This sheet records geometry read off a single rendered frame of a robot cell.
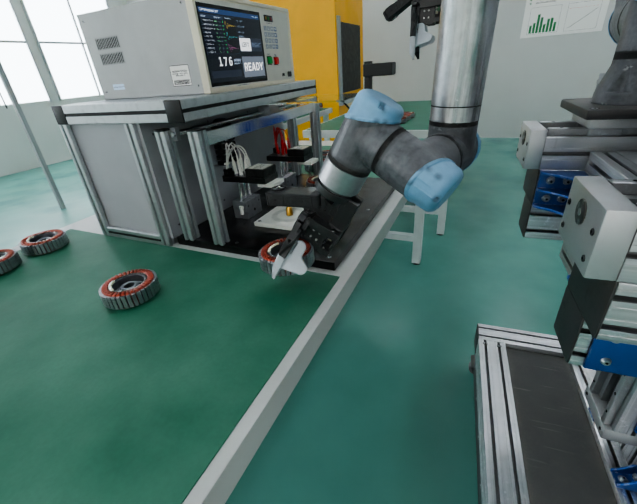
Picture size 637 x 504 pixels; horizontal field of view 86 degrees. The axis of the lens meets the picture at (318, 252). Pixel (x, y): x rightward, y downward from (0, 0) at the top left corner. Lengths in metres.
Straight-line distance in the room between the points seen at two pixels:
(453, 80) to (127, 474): 0.67
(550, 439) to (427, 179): 0.93
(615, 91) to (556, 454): 0.89
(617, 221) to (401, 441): 1.05
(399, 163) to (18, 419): 0.64
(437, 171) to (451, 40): 0.19
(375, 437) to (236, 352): 0.87
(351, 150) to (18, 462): 0.59
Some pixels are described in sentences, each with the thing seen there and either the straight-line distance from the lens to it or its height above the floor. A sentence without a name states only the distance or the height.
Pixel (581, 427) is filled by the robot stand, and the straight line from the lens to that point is 1.31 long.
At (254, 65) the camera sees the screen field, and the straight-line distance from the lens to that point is 1.10.
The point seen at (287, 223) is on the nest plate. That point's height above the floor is 0.78.
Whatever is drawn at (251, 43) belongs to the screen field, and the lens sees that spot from 1.11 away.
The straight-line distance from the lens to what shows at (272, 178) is 1.00.
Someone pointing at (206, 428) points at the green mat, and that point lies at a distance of 0.52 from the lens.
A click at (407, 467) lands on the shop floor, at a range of 1.33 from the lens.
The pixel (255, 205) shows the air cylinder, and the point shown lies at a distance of 1.07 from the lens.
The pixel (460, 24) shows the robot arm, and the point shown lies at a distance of 0.59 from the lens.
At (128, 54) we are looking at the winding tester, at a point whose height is 1.22.
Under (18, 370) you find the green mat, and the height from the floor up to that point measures 0.75.
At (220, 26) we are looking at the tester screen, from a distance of 1.01.
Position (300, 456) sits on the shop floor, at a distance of 1.35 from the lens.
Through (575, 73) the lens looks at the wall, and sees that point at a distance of 6.21.
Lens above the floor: 1.15
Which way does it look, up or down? 28 degrees down
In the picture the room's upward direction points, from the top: 5 degrees counter-clockwise
